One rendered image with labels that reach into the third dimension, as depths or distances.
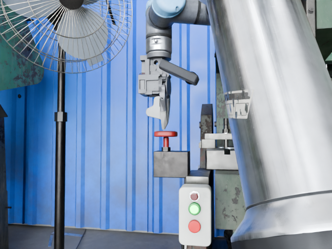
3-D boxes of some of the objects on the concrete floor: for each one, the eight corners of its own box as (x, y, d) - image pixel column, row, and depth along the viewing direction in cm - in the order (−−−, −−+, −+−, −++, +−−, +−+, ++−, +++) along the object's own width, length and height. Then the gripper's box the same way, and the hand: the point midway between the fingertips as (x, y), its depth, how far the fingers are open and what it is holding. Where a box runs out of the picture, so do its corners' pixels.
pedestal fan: (117, 354, 99) (121, -97, 104) (-27, 351, 100) (-16, -94, 106) (149, 231, 224) (149, 29, 229) (85, 231, 225) (87, 30, 231)
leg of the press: (209, 457, 67) (207, 73, 71) (161, 447, 69) (161, 75, 73) (215, 272, 157) (214, 108, 161) (194, 270, 160) (193, 108, 163)
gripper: (145, 60, 88) (145, 129, 87) (137, 51, 79) (137, 129, 78) (173, 58, 86) (173, 129, 85) (168, 50, 77) (168, 129, 76)
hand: (166, 124), depth 81 cm, fingers closed
